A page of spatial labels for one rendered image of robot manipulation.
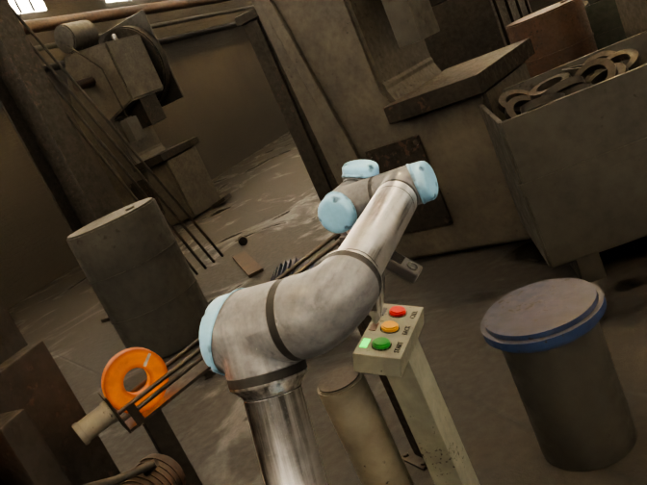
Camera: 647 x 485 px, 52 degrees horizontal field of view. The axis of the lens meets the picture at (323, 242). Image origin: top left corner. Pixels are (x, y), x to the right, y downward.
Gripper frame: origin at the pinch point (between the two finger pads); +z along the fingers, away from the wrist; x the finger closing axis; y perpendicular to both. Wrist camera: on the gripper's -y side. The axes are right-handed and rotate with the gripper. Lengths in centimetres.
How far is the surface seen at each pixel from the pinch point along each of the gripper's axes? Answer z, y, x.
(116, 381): 15, 61, 16
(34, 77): -10, 350, -290
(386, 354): 6.7, -2.3, 3.5
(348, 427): 29.1, 8.4, 2.5
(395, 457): 39.8, -1.5, -2.1
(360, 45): -33, 64, -206
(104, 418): 21, 62, 22
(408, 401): 22.9, -5.3, -2.4
